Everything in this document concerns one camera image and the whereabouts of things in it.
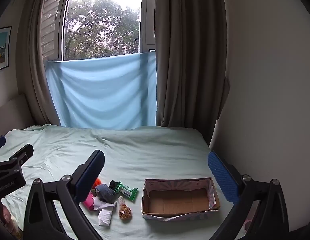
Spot light green bed sheet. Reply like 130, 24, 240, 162
0, 125, 233, 239

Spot green wet wipes pack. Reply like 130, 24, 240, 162
115, 182, 138, 202

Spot grey fluffy sock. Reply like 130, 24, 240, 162
95, 184, 115, 203

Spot framed wall picture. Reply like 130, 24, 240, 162
0, 27, 12, 70

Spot brown right curtain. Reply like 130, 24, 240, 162
155, 0, 227, 142

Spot brown curtain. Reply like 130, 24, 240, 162
16, 0, 60, 126
155, 0, 227, 142

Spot person's left hand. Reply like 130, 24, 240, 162
0, 201, 23, 239

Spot open cardboard box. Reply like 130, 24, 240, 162
141, 177, 220, 222

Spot black fabric scrunchie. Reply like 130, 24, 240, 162
109, 180, 120, 192

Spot grey microfiber cloth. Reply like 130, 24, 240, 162
93, 197, 117, 211

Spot pink leather pouch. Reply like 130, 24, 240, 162
82, 192, 94, 211

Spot brown curly plush toy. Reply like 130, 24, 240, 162
118, 196, 132, 220

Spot window with white frame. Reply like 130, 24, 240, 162
41, 0, 155, 61

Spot brown left curtain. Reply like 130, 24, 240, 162
16, 0, 60, 126

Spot white paper towel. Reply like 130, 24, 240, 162
98, 206, 113, 226

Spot beige headboard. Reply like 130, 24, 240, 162
0, 94, 35, 136

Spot orange fluffy pompom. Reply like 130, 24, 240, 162
92, 178, 102, 189

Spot light blue hanging cloth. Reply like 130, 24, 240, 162
45, 52, 157, 129

